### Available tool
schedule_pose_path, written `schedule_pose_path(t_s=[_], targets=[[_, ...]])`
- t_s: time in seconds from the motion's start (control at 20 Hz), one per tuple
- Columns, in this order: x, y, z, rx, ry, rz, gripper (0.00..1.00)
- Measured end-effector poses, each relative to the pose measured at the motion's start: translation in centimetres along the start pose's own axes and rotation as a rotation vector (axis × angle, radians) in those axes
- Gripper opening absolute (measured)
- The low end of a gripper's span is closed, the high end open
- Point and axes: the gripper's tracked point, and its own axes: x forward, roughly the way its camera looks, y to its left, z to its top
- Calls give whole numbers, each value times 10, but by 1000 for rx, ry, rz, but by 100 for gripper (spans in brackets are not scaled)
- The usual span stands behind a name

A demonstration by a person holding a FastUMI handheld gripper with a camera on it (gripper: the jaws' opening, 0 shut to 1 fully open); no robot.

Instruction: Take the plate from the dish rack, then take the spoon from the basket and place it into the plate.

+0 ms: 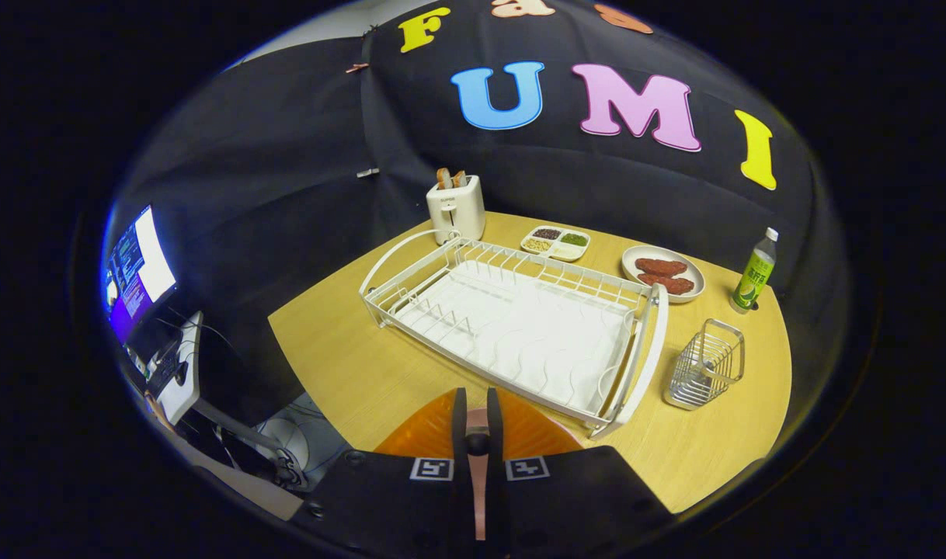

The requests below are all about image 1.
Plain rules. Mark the red sausage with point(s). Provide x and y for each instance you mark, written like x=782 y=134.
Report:
x=661 y=267
x=667 y=284

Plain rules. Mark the white sausage dish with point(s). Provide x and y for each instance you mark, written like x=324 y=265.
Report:
x=694 y=278

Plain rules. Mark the black cloth clip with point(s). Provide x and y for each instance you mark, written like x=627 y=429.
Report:
x=370 y=30

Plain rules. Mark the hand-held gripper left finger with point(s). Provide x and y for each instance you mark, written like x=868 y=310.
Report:
x=380 y=497

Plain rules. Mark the computer monitor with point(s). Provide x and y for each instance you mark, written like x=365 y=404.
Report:
x=151 y=264

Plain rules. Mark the green label drink bottle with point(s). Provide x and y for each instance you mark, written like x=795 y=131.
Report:
x=755 y=276

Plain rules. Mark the white side table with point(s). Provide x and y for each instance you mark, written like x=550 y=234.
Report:
x=187 y=373

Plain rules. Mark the small silver cloth clip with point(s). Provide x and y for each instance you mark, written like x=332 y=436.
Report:
x=368 y=172

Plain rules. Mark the white round stand base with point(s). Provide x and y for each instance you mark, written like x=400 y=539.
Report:
x=286 y=442

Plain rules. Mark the pink plate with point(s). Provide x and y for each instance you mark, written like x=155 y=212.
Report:
x=480 y=497

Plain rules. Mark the white toaster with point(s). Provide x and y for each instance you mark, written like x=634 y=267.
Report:
x=457 y=213

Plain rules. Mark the toasted bread slice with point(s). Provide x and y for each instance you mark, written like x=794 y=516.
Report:
x=460 y=179
x=444 y=178

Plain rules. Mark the white divided seed tray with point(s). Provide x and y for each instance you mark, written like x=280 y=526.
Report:
x=554 y=243

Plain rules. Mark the black backdrop cloth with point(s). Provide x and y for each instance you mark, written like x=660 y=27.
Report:
x=286 y=155

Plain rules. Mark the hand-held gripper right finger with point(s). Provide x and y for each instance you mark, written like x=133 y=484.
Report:
x=582 y=493

